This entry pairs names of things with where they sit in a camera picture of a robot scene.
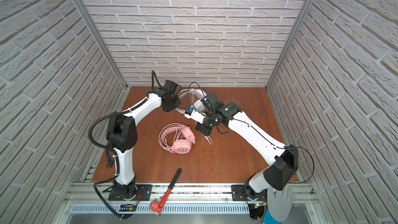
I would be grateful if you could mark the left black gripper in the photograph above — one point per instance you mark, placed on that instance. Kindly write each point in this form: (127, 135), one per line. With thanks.
(170, 108)

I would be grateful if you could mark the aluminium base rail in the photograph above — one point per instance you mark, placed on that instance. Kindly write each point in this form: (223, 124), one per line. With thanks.
(185, 198)

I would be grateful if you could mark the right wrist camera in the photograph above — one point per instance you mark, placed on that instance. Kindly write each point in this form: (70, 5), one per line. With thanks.
(193, 114)

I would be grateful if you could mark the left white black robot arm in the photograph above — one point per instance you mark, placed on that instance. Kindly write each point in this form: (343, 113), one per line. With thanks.
(122, 134)

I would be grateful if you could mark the pink headphones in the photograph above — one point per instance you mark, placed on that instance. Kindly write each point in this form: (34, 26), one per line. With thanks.
(182, 141)

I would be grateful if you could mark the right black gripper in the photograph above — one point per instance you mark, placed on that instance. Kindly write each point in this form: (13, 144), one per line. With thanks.
(202, 127)

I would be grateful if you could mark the blue black pliers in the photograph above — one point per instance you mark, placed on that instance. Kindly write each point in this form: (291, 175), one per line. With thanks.
(109, 159)

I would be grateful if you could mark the red black pipe wrench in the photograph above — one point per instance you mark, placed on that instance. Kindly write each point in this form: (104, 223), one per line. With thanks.
(157, 205)

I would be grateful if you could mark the grey gloved hand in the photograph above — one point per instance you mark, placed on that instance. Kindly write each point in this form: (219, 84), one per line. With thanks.
(279, 205)

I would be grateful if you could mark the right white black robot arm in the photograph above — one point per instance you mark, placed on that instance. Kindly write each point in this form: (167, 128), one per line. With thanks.
(282, 160)

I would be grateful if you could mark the white headphones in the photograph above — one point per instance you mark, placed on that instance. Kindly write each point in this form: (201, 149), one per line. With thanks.
(195, 96)

